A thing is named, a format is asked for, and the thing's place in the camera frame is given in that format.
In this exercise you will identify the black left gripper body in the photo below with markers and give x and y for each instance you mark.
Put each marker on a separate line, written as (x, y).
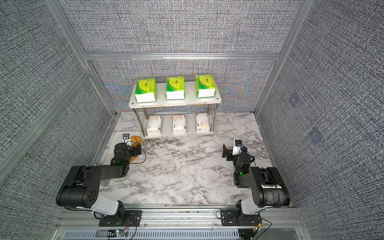
(128, 159)

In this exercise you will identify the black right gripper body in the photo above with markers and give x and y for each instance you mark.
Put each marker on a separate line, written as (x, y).
(237, 169)

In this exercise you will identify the white tissue pack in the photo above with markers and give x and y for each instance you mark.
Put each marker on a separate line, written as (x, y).
(179, 125)
(154, 126)
(202, 123)

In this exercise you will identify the green tissue pack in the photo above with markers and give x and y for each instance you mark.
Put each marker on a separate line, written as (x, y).
(146, 91)
(175, 88)
(205, 86)

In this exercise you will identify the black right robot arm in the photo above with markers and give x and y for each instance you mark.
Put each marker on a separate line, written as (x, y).
(266, 184)

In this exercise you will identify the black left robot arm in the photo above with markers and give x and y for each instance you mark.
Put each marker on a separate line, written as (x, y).
(80, 189)

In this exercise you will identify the white two-tier metal shelf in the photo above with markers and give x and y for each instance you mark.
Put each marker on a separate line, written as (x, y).
(191, 99)

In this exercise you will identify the white plastic tray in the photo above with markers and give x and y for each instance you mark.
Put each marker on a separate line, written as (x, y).
(118, 138)

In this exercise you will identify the glazed ring donut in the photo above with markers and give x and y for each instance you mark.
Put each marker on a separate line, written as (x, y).
(135, 140)

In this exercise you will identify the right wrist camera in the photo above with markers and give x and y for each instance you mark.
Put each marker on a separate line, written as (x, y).
(237, 147)

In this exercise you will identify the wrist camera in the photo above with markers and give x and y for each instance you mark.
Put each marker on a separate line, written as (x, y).
(126, 138)
(237, 147)

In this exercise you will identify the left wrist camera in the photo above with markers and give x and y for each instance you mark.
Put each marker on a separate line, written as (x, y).
(126, 138)

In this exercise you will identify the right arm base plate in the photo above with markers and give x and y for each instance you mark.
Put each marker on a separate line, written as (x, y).
(230, 218)

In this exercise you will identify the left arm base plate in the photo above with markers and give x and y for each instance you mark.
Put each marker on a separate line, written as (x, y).
(131, 218)

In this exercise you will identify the white slotted cable duct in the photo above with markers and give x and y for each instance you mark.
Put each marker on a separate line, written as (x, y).
(153, 234)

